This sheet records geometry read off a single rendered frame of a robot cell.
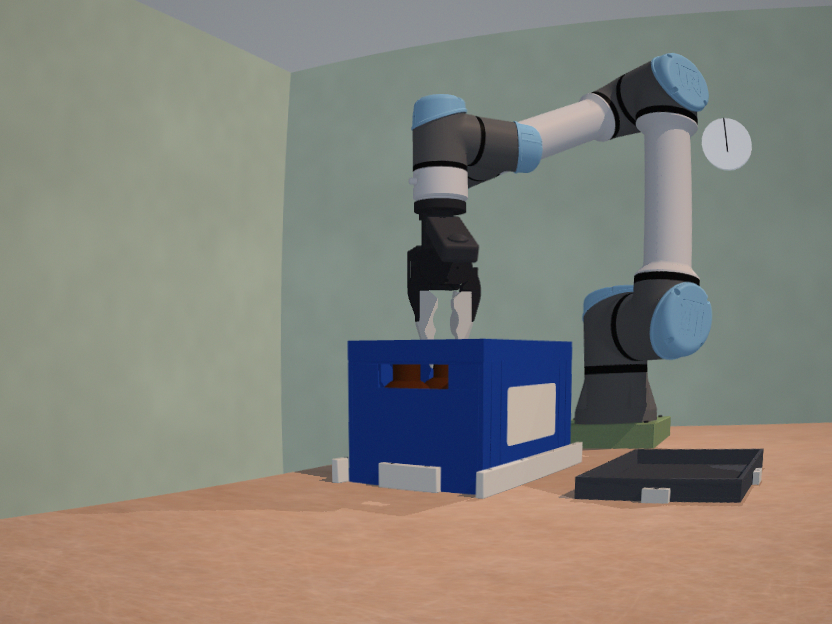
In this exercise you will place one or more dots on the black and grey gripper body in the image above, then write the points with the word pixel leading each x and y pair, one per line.
pixel 445 276

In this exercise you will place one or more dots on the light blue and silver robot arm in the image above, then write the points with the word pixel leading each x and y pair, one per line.
pixel 668 316

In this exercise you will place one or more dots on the blue plastic crate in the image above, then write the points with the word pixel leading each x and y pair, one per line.
pixel 506 400

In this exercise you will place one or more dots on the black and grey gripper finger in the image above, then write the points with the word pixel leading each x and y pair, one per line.
pixel 424 304
pixel 464 306

